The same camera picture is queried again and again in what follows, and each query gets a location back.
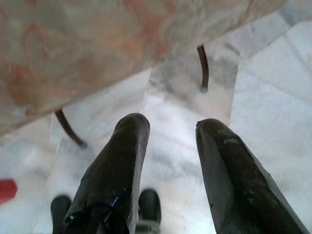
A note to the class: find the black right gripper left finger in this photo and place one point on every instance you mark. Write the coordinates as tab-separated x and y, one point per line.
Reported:
117	170

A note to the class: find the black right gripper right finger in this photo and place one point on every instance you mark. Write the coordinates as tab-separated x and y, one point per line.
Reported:
231	182

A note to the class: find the black robot right foot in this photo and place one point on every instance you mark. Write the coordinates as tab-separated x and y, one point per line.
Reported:
151	204

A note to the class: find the black robot foot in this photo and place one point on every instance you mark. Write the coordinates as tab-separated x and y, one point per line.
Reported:
59	214
151	204

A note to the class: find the dark metal board leg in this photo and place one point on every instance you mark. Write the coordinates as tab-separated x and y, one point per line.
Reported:
204	73
65	126

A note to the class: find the black robot left foot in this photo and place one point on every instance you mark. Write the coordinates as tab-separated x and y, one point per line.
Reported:
59	214

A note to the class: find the red plastic stool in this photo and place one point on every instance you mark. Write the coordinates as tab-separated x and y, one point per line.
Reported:
7	191

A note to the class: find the marble pattern board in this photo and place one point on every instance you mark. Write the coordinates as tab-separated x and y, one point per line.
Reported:
73	48

